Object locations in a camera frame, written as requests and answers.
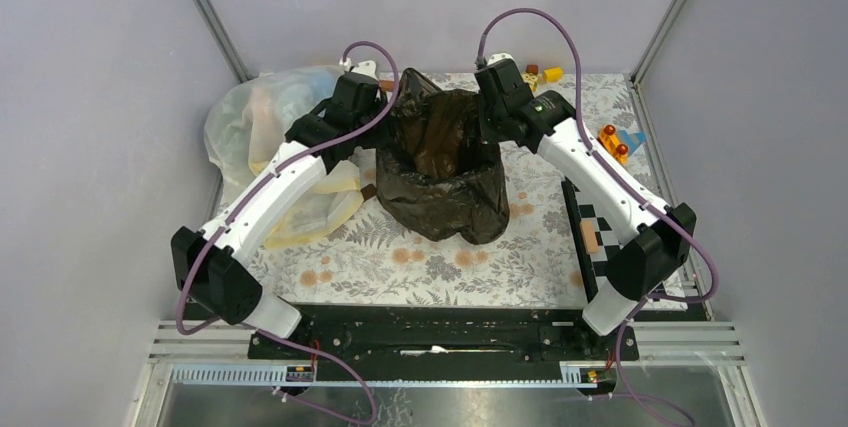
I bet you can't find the black trash bag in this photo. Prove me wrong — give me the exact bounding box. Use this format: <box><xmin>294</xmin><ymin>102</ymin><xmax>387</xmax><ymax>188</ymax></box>
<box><xmin>376</xmin><ymin>68</ymin><xmax>510</xmax><ymax>245</ymax></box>

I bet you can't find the translucent yellowish plastic bag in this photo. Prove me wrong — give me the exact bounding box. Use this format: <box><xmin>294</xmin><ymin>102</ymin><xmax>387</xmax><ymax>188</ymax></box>
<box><xmin>203</xmin><ymin>65</ymin><xmax>366</xmax><ymax>252</ymax></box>

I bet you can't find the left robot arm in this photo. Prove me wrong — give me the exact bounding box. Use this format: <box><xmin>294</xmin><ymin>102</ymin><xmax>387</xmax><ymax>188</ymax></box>
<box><xmin>171</xmin><ymin>67</ymin><xmax>388</xmax><ymax>338</ymax></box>

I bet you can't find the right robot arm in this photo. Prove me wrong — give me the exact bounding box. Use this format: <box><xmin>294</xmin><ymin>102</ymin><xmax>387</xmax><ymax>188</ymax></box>
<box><xmin>475</xmin><ymin>54</ymin><xmax>696</xmax><ymax>336</ymax></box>

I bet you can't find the brown flat block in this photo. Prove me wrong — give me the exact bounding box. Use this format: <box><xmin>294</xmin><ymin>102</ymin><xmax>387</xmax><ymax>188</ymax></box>
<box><xmin>360</xmin><ymin>184</ymin><xmax>377</xmax><ymax>202</ymax></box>

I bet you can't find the brown cylinder block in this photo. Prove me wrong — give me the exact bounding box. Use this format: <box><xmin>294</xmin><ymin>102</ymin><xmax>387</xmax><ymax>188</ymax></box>
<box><xmin>379</xmin><ymin>80</ymin><xmax>395</xmax><ymax>92</ymax></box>

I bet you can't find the floral patterned table mat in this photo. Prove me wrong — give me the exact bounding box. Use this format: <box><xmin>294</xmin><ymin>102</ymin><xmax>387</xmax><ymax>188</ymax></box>
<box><xmin>190</xmin><ymin>71</ymin><xmax>690</xmax><ymax>311</ymax></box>

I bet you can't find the yellow toy figure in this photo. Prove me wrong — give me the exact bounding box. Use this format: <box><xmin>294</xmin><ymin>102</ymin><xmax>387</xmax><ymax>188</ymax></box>
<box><xmin>522</xmin><ymin>72</ymin><xmax>539</xmax><ymax>92</ymax></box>

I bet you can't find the tan wooden block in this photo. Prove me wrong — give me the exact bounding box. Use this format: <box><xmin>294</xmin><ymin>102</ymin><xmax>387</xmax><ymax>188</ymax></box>
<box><xmin>579</xmin><ymin>219</ymin><xmax>600</xmax><ymax>254</ymax></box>

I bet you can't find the yellow cube block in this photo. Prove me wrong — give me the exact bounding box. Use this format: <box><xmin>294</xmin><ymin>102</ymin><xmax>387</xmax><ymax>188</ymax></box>
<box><xmin>542</xmin><ymin>67</ymin><xmax>564</xmax><ymax>83</ymax></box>

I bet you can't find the black white checkerboard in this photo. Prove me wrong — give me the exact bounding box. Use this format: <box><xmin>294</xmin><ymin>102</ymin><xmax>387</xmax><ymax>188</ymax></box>
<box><xmin>561</xmin><ymin>179</ymin><xmax>621</xmax><ymax>306</ymax></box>

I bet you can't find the orange red toy car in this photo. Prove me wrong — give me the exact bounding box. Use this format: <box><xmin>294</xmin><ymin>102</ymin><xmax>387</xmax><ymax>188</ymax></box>
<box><xmin>597</xmin><ymin>124</ymin><xmax>630</xmax><ymax>165</ymax></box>

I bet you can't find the blue triangle block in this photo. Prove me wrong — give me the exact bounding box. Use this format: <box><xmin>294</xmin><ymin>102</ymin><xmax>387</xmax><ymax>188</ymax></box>
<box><xmin>617</xmin><ymin>129</ymin><xmax>646</xmax><ymax>154</ymax></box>

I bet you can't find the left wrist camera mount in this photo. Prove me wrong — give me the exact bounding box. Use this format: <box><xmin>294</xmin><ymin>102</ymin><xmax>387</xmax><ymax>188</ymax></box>
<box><xmin>339</xmin><ymin>58</ymin><xmax>378</xmax><ymax>79</ymax></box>

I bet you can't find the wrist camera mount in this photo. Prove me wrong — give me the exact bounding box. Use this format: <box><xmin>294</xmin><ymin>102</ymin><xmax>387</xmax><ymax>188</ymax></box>
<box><xmin>339</xmin><ymin>58</ymin><xmax>378</xmax><ymax>79</ymax></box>
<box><xmin>475</xmin><ymin>53</ymin><xmax>514</xmax><ymax>70</ymax></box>

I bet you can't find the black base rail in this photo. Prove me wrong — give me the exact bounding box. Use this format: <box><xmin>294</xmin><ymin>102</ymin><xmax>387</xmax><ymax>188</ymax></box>
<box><xmin>291</xmin><ymin>303</ymin><xmax>616</xmax><ymax>382</ymax></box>

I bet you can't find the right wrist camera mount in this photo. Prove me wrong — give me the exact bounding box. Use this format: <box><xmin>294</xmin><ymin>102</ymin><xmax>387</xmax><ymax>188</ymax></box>
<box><xmin>475</xmin><ymin>53</ymin><xmax>514</xmax><ymax>70</ymax></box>

